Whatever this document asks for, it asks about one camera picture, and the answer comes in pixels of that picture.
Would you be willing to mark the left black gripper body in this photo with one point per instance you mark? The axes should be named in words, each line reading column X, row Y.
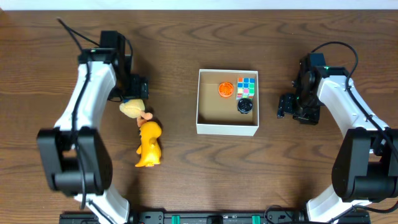
column 138, row 87

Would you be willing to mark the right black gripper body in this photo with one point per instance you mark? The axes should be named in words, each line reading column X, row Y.
column 290, row 104

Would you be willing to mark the yellow plush duck toy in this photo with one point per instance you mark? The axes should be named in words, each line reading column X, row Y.
column 136, row 109

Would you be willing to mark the black round disc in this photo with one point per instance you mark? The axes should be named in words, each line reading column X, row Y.
column 245, row 105

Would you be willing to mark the colourful puzzle cube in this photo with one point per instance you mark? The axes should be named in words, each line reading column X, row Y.
column 245, row 88

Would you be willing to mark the orange round disc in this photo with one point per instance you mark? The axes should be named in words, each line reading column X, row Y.
column 225, row 89

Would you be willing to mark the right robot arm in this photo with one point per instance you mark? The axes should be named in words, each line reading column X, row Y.
column 365, row 169

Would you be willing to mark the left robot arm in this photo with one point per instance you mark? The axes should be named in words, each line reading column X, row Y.
column 73, row 155

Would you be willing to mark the orange rubber dinosaur toy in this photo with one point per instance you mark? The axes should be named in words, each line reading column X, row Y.
column 149, row 149

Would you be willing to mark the white cardboard box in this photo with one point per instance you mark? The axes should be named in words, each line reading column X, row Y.
column 217, row 115

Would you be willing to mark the black mounting rail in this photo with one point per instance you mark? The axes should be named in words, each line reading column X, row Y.
column 272, row 216

